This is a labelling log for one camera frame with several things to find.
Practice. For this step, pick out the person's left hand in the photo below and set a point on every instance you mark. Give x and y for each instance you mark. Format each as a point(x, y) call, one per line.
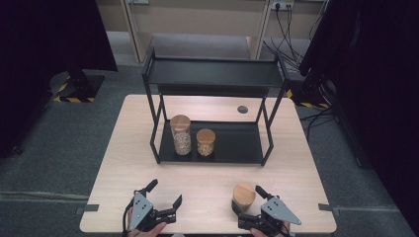
point(148, 232)

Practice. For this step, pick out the black metal two-tier shelf rack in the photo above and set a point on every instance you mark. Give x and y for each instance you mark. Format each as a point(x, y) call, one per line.
point(214, 74)

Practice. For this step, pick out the stand base with striped tape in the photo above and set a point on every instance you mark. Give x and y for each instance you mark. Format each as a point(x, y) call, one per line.
point(85, 86)
point(309, 95)

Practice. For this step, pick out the grey tape strip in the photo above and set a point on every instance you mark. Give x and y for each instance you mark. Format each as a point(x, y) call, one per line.
point(88, 208)
point(325, 207)

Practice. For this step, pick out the medium glass jar wooden lid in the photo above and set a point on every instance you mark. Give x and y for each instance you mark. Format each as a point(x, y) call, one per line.
point(206, 141)

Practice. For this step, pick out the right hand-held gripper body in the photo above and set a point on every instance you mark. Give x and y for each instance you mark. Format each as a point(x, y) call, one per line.
point(276, 210)

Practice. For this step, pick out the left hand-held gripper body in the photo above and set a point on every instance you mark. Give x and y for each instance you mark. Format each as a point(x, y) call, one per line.
point(141, 210)

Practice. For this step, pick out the beige wooden cabinet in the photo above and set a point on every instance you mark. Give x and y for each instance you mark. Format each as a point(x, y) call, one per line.
point(197, 19)

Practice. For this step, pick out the person's right hand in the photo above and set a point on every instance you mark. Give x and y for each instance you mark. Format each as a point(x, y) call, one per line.
point(257, 232)

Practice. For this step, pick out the dark curtain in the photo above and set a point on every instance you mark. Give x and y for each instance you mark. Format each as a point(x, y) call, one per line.
point(378, 82)
point(39, 49)

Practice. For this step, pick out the short glass jar wooden lid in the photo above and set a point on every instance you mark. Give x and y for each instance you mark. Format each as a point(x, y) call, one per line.
point(244, 196)

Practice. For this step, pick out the tall glass jar wooden lid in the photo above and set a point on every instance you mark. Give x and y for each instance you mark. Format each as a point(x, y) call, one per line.
point(181, 135)

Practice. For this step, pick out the white wall power outlet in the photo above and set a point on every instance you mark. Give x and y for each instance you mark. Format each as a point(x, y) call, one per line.
point(282, 4)

